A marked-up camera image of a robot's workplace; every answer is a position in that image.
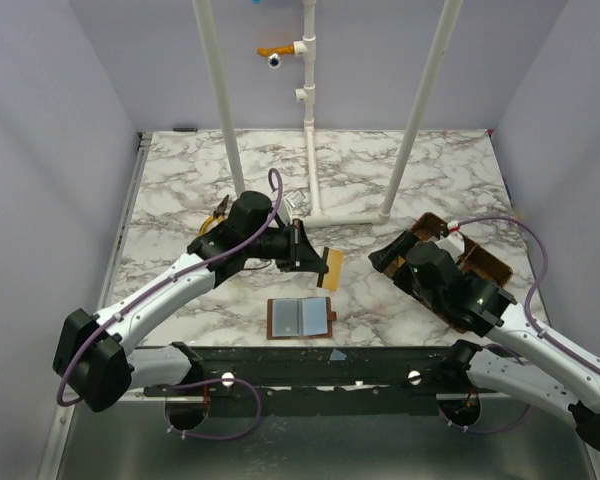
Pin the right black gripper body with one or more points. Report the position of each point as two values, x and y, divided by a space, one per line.
396 255

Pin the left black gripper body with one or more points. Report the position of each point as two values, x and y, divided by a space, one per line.
297 244

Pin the brown leather card holder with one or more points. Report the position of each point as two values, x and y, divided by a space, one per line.
299 318

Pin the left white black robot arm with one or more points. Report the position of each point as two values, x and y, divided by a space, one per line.
93 354

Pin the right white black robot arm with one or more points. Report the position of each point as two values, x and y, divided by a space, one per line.
559 376

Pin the brown woven divided tray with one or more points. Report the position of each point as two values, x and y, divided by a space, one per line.
469 295

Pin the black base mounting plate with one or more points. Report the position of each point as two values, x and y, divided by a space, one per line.
322 381

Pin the blue white small ball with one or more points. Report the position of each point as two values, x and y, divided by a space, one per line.
274 61

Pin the orange pipe hook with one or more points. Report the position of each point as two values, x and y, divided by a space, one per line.
296 49

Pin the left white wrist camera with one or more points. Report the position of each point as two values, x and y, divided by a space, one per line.
290 206

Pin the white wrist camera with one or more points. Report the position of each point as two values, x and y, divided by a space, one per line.
290 206
453 243

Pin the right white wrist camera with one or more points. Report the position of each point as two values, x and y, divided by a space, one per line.
453 243

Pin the yellow handled pliers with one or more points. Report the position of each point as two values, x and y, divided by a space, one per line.
216 217

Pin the white PVC pipe frame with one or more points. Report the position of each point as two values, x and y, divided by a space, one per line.
306 95

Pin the aluminium rail frame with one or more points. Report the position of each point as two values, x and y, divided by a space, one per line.
54 448

